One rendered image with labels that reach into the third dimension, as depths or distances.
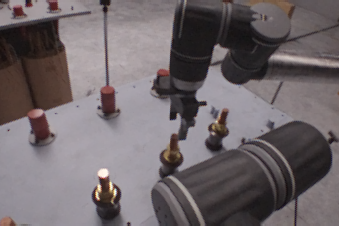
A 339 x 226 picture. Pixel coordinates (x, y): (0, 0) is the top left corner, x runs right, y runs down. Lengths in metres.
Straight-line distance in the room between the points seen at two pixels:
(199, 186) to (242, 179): 0.07
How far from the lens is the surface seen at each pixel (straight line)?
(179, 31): 0.55
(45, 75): 2.33
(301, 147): 0.50
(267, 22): 0.57
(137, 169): 0.95
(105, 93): 1.10
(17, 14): 2.05
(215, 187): 0.38
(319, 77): 0.82
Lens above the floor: 2.13
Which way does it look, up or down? 39 degrees down
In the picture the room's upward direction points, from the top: 9 degrees clockwise
